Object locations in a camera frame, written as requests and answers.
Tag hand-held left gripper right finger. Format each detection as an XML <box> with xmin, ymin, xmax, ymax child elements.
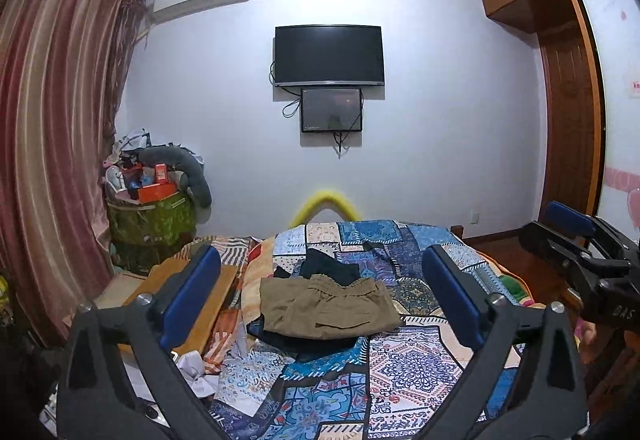
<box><xmin>415</xmin><ymin>244</ymin><xmax>589</xmax><ymax>440</ymax></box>

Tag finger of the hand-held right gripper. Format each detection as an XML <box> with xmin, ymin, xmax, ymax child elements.
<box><xmin>519</xmin><ymin>220</ymin><xmax>632</xmax><ymax>287</ymax></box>
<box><xmin>544</xmin><ymin>201</ymin><xmax>640</xmax><ymax>261</ymax></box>

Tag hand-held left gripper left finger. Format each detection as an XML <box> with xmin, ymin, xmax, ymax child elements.
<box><xmin>55</xmin><ymin>245</ymin><xmax>226</xmax><ymax>440</ymax></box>

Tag khaki pants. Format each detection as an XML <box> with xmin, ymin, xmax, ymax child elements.
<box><xmin>259</xmin><ymin>274</ymin><xmax>405</xmax><ymax>341</ymax></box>

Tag person's right hand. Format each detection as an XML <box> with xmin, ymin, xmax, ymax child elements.
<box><xmin>575</xmin><ymin>320</ymin><xmax>602</xmax><ymax>364</ymax></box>

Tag orange striped sheet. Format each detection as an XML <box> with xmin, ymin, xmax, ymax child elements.
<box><xmin>199</xmin><ymin>235</ymin><xmax>262</xmax><ymax>371</ymax></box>

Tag green patterned hamper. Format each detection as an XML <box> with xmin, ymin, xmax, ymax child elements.
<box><xmin>106</xmin><ymin>192</ymin><xmax>198</xmax><ymax>271</ymax></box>

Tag crumpled white paper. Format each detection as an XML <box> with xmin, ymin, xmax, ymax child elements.
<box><xmin>175</xmin><ymin>352</ymin><xmax>222</xmax><ymax>399</ymax></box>

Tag patchwork bedspread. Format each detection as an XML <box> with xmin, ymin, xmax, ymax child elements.
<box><xmin>207</xmin><ymin>219</ymin><xmax>532</xmax><ymax>440</ymax></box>

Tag wooden door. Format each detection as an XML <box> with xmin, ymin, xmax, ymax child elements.
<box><xmin>537</xmin><ymin>0</ymin><xmax>608</xmax><ymax>241</ymax></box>

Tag orange box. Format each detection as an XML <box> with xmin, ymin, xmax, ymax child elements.
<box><xmin>137</xmin><ymin>184</ymin><xmax>180</xmax><ymax>203</ymax></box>

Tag grey tube pillow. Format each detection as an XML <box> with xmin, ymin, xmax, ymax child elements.
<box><xmin>132</xmin><ymin>145</ymin><xmax>213</xmax><ymax>209</ymax></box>

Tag dark garment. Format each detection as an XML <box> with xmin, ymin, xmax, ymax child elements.
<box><xmin>247</xmin><ymin>247</ymin><xmax>371</xmax><ymax>356</ymax></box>

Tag white pink-printed sliding door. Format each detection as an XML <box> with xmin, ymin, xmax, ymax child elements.
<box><xmin>575</xmin><ymin>0</ymin><xmax>640</xmax><ymax>241</ymax></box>

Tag white plastic bag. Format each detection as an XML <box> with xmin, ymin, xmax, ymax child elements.
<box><xmin>117</xmin><ymin>127</ymin><xmax>154</xmax><ymax>155</ymax></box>

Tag striped pink curtain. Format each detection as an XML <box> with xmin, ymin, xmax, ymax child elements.
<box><xmin>0</xmin><ymin>0</ymin><xmax>152</xmax><ymax>346</ymax></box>

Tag yellow foam ring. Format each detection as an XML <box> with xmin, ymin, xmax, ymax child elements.
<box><xmin>289</xmin><ymin>190</ymin><xmax>359</xmax><ymax>225</ymax></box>

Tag looped wall cable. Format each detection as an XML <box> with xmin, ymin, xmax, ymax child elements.
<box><xmin>281</xmin><ymin>87</ymin><xmax>304</xmax><ymax>119</ymax></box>

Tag small wall monitor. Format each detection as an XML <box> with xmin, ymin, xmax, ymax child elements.
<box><xmin>300</xmin><ymin>88</ymin><xmax>363</xmax><ymax>135</ymax></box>

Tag black wall television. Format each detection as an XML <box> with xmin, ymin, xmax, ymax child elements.
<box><xmin>273</xmin><ymin>24</ymin><xmax>386</xmax><ymax>88</ymax></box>

